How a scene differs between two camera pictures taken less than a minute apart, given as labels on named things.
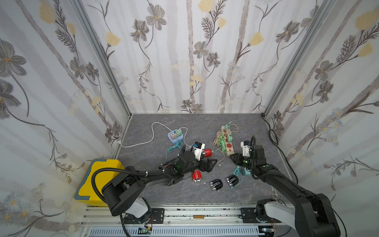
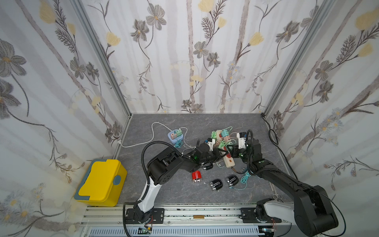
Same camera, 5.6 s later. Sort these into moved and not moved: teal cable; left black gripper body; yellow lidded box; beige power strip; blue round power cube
Moved: left black gripper body; beige power strip; teal cable
Not moved: blue round power cube; yellow lidded box
